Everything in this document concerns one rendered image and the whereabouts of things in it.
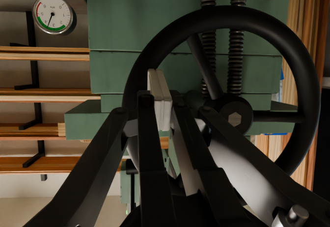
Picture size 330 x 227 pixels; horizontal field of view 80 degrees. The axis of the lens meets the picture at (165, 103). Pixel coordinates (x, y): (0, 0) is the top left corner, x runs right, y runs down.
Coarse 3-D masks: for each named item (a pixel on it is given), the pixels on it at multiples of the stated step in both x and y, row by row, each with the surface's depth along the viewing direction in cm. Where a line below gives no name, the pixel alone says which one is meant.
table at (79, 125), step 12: (84, 108) 47; (96, 108) 48; (276, 108) 51; (288, 108) 51; (72, 120) 42; (84, 120) 42; (96, 120) 43; (72, 132) 42; (84, 132) 43; (96, 132) 43; (168, 132) 37; (252, 132) 38; (264, 132) 49; (276, 132) 50; (288, 132) 50
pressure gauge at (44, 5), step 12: (36, 0) 32; (48, 0) 32; (60, 0) 33; (36, 12) 32; (48, 12) 33; (60, 12) 33; (72, 12) 33; (36, 24) 33; (60, 24) 33; (72, 24) 34
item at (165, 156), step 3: (162, 150) 70; (165, 150) 63; (165, 153) 62; (165, 156) 62; (168, 156) 59; (165, 159) 61; (168, 159) 59; (165, 162) 62; (168, 162) 59; (165, 165) 62; (168, 165) 59; (165, 168) 61; (168, 168) 59; (168, 171) 60
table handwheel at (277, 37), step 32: (160, 32) 24; (192, 32) 25; (256, 32) 26; (288, 32) 26; (288, 64) 29; (128, 96) 24; (192, 96) 39; (224, 96) 26; (320, 96) 28; (288, 160) 30
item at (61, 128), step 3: (60, 123) 57; (63, 123) 57; (60, 126) 57; (63, 126) 57; (60, 129) 57; (63, 129) 57; (60, 132) 57; (63, 132) 57; (60, 135) 57; (63, 135) 57
